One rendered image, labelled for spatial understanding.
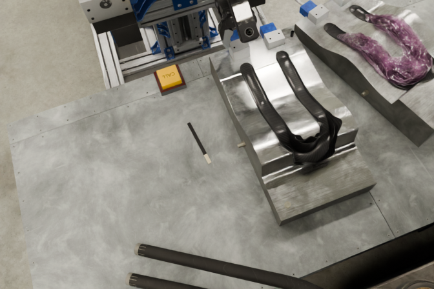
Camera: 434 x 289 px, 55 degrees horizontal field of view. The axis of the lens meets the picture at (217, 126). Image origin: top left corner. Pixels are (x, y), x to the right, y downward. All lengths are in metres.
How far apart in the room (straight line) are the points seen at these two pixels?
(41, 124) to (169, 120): 0.38
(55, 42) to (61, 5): 0.28
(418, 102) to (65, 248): 0.98
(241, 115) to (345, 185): 0.32
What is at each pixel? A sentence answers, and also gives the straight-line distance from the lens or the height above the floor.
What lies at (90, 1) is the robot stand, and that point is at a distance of 1.27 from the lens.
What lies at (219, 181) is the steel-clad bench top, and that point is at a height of 0.80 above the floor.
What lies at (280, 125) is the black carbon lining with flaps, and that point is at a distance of 1.06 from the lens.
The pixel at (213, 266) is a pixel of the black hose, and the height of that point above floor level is 0.88.
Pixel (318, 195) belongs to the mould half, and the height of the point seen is 0.86.
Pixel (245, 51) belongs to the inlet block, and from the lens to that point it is 1.17.
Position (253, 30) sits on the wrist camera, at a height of 1.07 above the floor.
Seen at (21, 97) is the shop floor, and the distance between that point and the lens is 2.45.
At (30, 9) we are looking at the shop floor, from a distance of 2.81.
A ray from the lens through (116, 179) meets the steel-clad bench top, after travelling 1.17.
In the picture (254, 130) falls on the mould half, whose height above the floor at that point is 0.92.
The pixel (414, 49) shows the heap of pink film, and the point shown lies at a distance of 1.29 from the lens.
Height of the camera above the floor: 1.87
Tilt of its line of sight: 64 degrees down
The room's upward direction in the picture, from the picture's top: 7 degrees counter-clockwise
